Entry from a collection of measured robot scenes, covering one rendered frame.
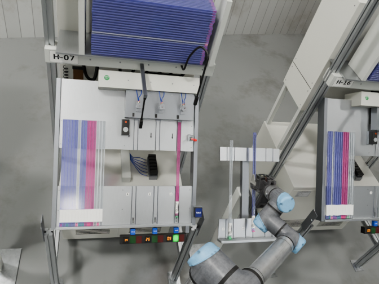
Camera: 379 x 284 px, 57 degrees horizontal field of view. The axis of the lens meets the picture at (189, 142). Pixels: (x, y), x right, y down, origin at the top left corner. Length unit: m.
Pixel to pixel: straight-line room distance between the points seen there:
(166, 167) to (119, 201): 0.52
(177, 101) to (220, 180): 1.44
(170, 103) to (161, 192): 0.45
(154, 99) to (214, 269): 0.87
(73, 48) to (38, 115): 1.82
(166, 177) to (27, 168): 1.25
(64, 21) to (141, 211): 0.97
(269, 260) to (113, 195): 0.81
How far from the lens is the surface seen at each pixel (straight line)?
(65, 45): 1.68
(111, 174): 2.12
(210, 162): 3.18
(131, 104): 1.72
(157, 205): 1.81
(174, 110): 1.75
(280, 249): 1.45
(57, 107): 1.76
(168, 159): 2.25
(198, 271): 1.28
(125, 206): 1.79
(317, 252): 3.02
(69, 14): 1.76
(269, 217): 1.55
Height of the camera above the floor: 2.26
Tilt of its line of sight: 43 degrees down
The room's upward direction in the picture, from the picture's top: 16 degrees clockwise
